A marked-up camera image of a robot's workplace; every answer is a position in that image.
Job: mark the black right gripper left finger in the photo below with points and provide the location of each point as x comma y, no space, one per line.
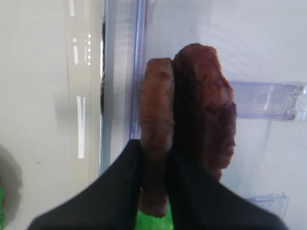
109,203

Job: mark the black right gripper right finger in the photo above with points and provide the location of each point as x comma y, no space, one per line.
199,202

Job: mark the thin brown meat patty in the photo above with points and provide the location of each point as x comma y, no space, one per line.
157,128

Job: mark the upright green lettuce leaf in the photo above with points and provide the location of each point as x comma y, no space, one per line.
146,222

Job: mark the clear pusher track lettuce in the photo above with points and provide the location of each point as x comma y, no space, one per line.
275,203

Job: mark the dark brown meat patty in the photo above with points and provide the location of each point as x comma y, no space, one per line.
204,109

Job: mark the green lettuce leaf on tray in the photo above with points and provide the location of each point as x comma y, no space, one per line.
2,214

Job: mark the clear pusher track patties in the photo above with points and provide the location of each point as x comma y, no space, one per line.
285,101

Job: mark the white rectangular metal tray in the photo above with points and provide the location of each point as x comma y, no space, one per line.
49,85

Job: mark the right clear acrylic rail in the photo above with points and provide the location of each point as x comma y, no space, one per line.
123,61

